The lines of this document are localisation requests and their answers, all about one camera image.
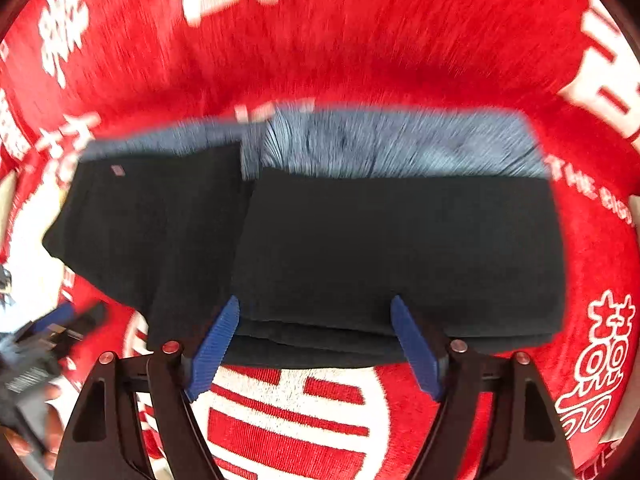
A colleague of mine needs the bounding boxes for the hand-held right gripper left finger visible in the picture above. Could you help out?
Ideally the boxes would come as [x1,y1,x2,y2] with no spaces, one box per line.
[52,295,241,480]

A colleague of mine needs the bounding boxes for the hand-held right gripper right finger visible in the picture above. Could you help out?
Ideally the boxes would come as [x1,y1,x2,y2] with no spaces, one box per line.
[390,294,576,480]

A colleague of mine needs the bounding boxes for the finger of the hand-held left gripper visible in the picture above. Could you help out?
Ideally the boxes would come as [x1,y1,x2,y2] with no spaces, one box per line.
[20,300,108,356]

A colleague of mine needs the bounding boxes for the black pants with blue stripes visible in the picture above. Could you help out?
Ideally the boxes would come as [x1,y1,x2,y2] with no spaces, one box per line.
[42,102,568,368]

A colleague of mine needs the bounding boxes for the person's left hand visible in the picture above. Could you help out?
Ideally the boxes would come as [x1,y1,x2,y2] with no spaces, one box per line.
[0,384,66,472]

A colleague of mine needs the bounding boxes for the cream cloth garment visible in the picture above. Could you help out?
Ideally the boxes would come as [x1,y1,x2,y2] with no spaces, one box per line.
[0,172,76,333]

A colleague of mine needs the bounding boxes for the red printed blanket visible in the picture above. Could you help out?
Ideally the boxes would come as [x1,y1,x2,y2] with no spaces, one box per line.
[0,0,640,480]

